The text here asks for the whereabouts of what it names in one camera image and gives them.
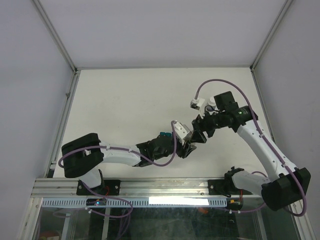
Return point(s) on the grey slotted cable duct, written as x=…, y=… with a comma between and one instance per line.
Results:
x=144, y=202

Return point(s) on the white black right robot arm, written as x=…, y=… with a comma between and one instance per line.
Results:
x=284, y=183

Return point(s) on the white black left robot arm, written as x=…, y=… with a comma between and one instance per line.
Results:
x=81, y=157

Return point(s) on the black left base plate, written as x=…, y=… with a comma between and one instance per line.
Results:
x=109, y=187

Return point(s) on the weekly pill organizer strip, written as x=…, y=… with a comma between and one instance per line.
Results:
x=165, y=134

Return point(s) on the aluminium mounting rail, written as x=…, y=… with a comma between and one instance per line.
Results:
x=129, y=187

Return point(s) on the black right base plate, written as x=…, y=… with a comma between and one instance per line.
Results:
x=222, y=187

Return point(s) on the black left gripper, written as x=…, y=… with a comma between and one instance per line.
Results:
x=182, y=151

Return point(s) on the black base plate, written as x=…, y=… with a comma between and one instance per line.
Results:
x=109, y=187
x=222, y=187

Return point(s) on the aluminium frame post left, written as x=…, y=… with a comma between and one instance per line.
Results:
x=38, y=6

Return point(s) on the aluminium frame post right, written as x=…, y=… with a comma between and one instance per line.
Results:
x=271, y=33

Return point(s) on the aluminium frame post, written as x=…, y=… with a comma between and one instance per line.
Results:
x=271, y=33
x=38, y=6

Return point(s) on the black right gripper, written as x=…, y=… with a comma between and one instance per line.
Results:
x=199, y=125

